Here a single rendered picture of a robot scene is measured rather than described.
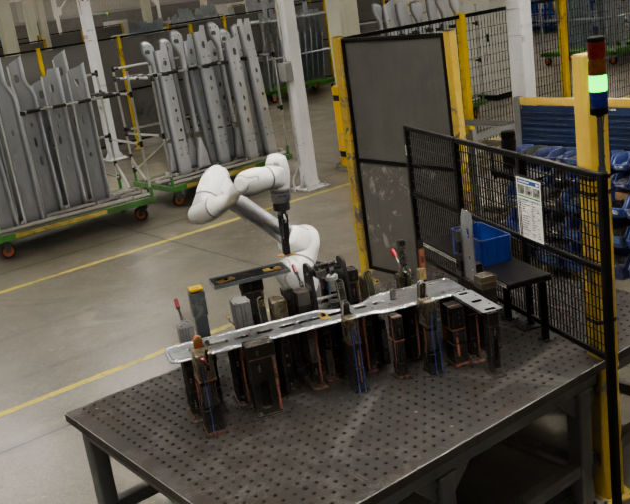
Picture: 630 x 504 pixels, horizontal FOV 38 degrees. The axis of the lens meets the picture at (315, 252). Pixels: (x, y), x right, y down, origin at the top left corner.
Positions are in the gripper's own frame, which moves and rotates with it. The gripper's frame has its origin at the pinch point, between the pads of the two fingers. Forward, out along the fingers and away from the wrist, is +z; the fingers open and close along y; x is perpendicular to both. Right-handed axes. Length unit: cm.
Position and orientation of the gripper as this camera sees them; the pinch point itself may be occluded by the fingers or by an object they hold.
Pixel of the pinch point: (285, 246)
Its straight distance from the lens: 405.5
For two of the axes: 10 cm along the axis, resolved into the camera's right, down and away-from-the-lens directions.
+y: 2.4, 1.9, -9.5
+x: 9.7, -1.5, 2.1
